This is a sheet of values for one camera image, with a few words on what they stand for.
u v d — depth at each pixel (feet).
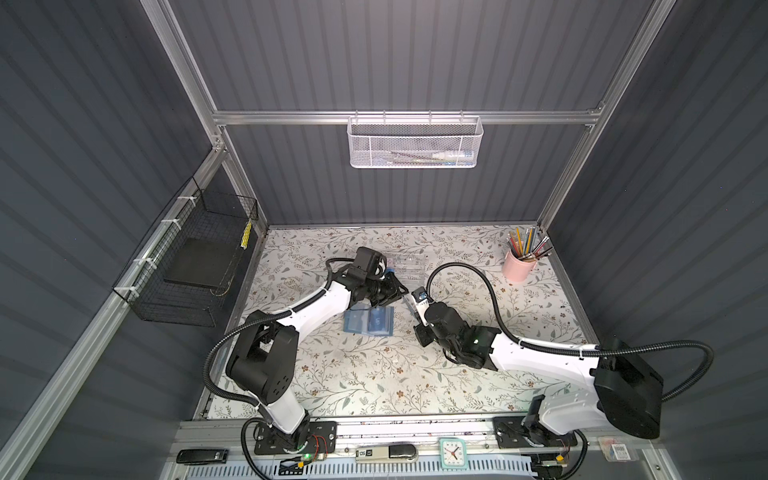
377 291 2.47
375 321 3.01
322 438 2.38
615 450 2.28
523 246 3.30
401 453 2.19
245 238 2.70
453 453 2.28
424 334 2.38
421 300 2.32
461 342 2.02
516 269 3.30
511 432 2.40
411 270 3.53
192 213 2.54
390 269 3.25
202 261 2.49
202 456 2.28
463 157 2.95
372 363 2.84
